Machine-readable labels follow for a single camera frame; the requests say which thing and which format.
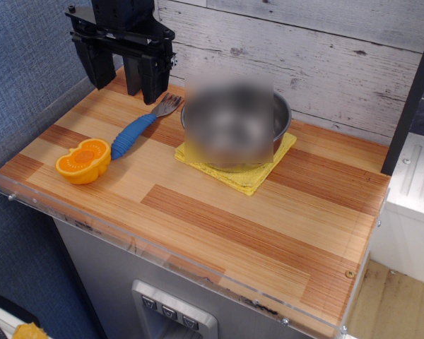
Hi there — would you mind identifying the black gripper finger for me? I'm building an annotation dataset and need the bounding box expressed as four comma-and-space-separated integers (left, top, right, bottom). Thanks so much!
139, 54, 171, 105
72, 36, 116, 90

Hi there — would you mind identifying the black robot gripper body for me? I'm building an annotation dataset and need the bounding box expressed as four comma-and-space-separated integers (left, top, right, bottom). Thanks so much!
65, 1, 177, 69

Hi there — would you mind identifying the stainless steel bowl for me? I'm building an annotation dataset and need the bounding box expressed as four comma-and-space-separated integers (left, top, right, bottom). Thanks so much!
181, 86, 292, 172

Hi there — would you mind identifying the orange toy pumpkin half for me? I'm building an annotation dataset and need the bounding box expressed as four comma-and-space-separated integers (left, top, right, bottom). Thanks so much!
55, 138, 111, 184

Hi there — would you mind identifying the yellow folded cloth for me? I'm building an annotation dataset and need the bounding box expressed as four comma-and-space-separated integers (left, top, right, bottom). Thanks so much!
174, 133, 297, 196

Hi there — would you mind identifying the clear acrylic table guard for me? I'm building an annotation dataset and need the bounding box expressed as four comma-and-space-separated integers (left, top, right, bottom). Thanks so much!
0, 74, 388, 338

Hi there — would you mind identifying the silver toy cabinet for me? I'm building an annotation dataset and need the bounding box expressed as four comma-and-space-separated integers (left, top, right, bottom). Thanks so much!
52, 215, 326, 339

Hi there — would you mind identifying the white box bottom left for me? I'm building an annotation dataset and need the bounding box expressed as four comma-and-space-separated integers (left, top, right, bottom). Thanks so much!
0, 296, 40, 338

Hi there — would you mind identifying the yellow object bottom left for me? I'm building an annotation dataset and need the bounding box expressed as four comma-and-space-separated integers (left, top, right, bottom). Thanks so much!
12, 323, 49, 339

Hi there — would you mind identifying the blue handled metal fork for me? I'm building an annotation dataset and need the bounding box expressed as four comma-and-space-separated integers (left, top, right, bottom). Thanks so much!
111, 93, 183, 160

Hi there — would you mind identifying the dark grey vertical post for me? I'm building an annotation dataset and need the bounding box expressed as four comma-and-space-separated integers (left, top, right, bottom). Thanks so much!
381, 52, 424, 176

